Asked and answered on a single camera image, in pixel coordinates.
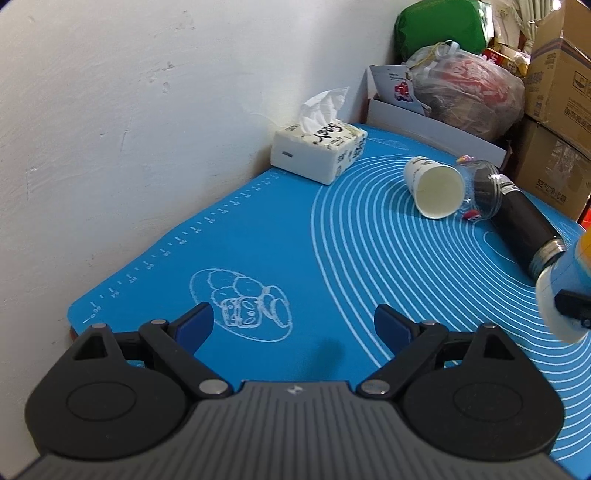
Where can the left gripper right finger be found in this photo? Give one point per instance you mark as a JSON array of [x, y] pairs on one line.
[[414, 346]]

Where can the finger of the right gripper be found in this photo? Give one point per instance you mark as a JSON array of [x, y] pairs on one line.
[[575, 306]]

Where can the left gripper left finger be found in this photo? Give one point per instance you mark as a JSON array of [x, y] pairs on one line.
[[174, 344]]

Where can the blue white paper cup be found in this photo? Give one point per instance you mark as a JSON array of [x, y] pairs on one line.
[[570, 272]]

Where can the blue silicone baking mat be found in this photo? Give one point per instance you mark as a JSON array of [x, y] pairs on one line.
[[294, 271]]

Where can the black thermos bottle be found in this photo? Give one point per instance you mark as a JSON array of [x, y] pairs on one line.
[[528, 234]]

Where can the lower brown cardboard box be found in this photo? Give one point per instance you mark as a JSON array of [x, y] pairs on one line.
[[552, 170]]

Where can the brown cardboard box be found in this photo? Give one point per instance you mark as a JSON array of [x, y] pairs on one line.
[[552, 170], [558, 79]]

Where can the clear glass jar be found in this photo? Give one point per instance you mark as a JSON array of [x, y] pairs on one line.
[[482, 188]]

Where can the white tissue pack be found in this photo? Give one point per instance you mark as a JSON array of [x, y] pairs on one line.
[[319, 147]]

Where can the upper brown cardboard box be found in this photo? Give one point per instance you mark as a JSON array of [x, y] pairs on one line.
[[558, 79]]

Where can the white cardboard box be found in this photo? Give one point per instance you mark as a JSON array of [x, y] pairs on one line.
[[429, 130]]

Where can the clear plastic bag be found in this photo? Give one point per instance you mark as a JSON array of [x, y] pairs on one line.
[[466, 91]]

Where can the white paper gift bag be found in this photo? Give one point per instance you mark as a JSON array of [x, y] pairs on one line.
[[394, 85]]

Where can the green plastic bag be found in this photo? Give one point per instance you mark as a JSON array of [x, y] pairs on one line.
[[428, 22]]

